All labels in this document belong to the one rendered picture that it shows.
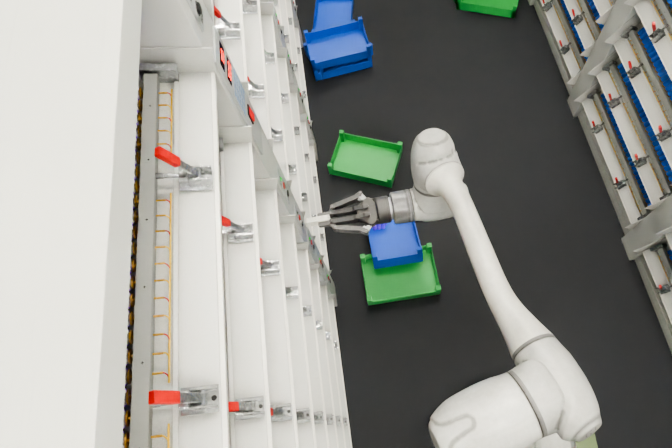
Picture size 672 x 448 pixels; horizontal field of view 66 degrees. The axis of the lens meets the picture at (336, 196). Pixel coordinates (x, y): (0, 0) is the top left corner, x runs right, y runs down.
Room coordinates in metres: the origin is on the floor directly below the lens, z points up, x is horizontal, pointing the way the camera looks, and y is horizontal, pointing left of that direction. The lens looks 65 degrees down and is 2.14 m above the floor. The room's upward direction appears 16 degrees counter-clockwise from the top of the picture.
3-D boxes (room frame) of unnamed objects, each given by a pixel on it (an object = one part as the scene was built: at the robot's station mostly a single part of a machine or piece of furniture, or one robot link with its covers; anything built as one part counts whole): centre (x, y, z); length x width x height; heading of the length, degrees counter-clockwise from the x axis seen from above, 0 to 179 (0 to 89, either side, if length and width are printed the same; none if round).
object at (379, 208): (0.55, -0.09, 0.83); 0.09 x 0.08 x 0.07; 83
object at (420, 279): (0.57, -0.17, 0.04); 0.30 x 0.20 x 0.08; 83
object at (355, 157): (1.14, -0.18, 0.04); 0.30 x 0.20 x 0.08; 58
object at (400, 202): (0.54, -0.16, 0.83); 0.09 x 0.06 x 0.09; 173
